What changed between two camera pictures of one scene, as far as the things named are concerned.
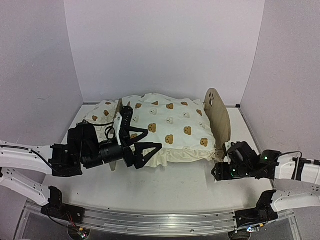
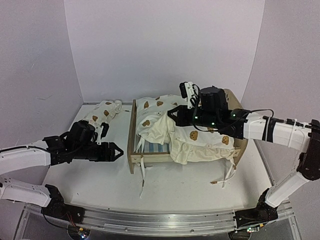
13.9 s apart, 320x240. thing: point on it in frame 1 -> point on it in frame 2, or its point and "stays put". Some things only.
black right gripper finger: (222, 171) -> (177, 118)
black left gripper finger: (140, 160) -> (113, 146)
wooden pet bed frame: (217, 108) -> (234, 102)
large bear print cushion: (181, 124) stays put
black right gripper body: (242, 172) -> (207, 119)
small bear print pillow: (103, 113) stays put
